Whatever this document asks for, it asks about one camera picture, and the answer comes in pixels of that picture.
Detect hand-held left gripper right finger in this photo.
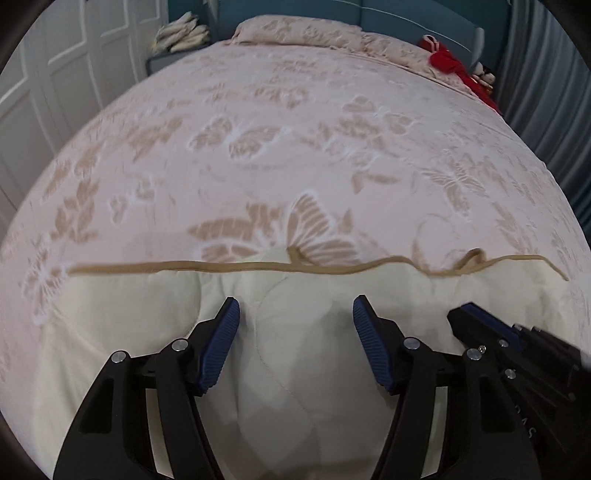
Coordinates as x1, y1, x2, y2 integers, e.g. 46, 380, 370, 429
352, 294, 542, 480

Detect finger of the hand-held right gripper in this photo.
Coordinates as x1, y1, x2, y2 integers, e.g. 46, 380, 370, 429
447, 308, 511, 358
462, 302, 525, 344

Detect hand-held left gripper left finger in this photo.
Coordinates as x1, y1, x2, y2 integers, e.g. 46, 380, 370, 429
53, 296, 241, 480

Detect cream quilted jacket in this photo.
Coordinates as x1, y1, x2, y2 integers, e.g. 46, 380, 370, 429
53, 247, 570, 480

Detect pile of cream clothes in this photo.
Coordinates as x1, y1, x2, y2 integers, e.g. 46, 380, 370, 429
152, 11, 211, 56

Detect pink butterfly print quilt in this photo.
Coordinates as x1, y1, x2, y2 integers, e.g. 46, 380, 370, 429
0, 34, 591, 462

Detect grey curtain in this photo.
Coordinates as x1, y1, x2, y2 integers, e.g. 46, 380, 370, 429
495, 0, 591, 217

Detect small stuffed toys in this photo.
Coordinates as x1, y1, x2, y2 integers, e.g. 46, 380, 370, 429
471, 60, 498, 100

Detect red garment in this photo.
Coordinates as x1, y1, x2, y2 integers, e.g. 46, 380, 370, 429
418, 34, 504, 116

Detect pink butterfly print pillow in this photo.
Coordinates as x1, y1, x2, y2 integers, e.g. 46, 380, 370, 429
231, 14, 366, 49
364, 32, 477, 95

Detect grey bedside table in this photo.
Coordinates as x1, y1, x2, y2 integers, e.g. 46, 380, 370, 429
147, 44, 214, 75

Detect blue upholstered bed headboard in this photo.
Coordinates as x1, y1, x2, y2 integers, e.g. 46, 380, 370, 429
217, 0, 486, 65

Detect white panelled wardrobe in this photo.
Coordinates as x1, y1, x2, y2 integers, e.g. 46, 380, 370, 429
0, 0, 172, 222

